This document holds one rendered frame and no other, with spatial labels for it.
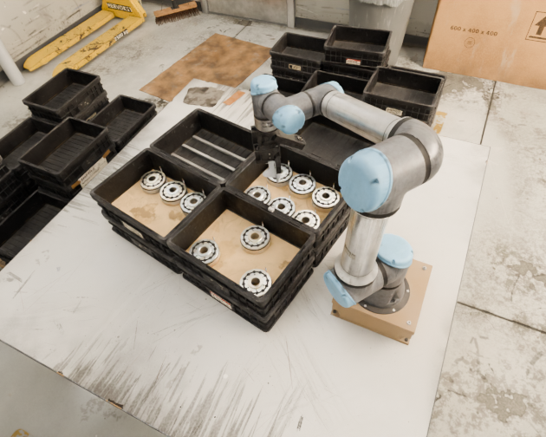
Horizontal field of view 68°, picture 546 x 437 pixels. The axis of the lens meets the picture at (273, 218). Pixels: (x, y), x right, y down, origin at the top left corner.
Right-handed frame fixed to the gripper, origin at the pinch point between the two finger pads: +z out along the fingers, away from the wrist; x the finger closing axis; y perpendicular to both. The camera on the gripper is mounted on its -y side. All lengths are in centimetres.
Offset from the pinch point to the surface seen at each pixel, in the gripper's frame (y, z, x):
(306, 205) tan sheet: -9.5, 17.2, 1.2
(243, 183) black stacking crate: 12.0, 12.9, -11.8
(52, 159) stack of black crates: 115, 47, -94
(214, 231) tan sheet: 25.4, 17.5, 5.9
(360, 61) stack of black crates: -77, 40, -137
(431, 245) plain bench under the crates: -53, 31, 19
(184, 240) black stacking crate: 35.5, 13.0, 11.3
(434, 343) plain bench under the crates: -39, 33, 55
